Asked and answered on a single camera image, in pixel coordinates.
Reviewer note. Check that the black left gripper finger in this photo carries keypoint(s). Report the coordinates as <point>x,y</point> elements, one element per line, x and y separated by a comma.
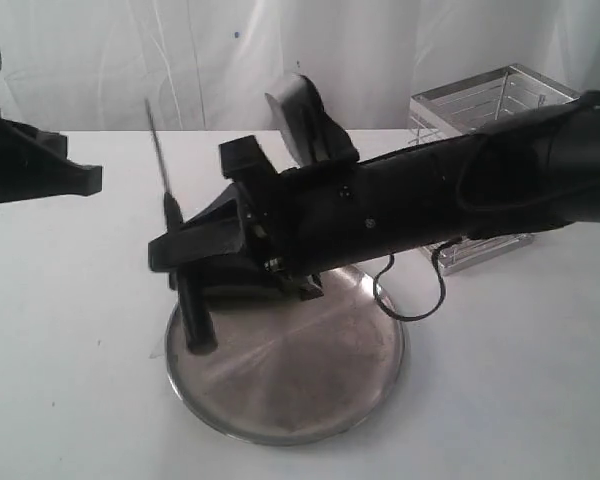
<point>35,164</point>

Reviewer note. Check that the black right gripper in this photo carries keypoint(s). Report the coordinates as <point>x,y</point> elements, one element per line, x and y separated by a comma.
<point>301,222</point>

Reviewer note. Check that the black handled knife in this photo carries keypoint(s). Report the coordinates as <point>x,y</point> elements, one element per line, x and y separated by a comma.
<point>196,320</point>

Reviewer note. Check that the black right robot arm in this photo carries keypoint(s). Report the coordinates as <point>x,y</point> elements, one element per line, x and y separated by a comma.
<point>531,172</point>

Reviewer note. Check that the round stainless steel plate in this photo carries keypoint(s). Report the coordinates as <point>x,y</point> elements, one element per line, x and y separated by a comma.
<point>288,372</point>

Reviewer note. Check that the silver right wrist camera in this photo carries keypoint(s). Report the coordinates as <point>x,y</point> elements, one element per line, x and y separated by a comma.
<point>309,133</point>

